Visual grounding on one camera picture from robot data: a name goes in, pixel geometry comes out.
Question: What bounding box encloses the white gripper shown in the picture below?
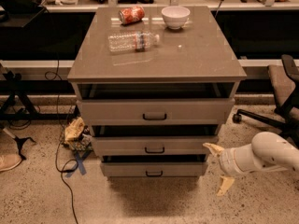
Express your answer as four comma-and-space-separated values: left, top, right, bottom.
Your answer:
203, 143, 245, 196

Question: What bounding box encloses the grey drawer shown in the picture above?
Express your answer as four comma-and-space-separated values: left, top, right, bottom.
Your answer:
77, 98, 235, 126
100, 162, 207, 177
92, 135, 218, 156

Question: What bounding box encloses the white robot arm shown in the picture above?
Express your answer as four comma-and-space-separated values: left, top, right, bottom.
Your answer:
203, 132, 299, 196

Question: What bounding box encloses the grey top drawer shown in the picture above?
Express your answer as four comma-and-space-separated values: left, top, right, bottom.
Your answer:
77, 98, 235, 126

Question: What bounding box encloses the grey drawer cabinet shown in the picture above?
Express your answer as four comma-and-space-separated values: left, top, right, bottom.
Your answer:
68, 7, 246, 164

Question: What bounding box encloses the grey bottom drawer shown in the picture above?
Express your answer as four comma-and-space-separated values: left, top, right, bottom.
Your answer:
100, 162, 207, 177

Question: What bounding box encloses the blue tape cross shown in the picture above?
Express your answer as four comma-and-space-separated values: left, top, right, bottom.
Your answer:
65, 150, 92, 177

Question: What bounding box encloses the clear plastic water bottle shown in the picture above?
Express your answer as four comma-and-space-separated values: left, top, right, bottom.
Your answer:
107, 31, 160, 52

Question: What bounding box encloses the white bowl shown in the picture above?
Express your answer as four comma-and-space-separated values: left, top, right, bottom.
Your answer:
162, 6, 191, 29

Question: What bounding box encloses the crushed orange soda can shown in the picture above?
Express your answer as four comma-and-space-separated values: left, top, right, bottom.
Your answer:
119, 6, 145, 25

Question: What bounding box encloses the tan shoe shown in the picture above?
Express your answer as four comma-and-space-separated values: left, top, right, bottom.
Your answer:
0, 154, 21, 172

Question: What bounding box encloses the black tripod stand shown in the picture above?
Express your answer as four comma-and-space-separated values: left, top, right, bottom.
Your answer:
0, 63, 78, 161

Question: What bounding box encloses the black floor cable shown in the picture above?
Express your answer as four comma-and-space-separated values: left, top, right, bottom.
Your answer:
44, 59, 79, 224

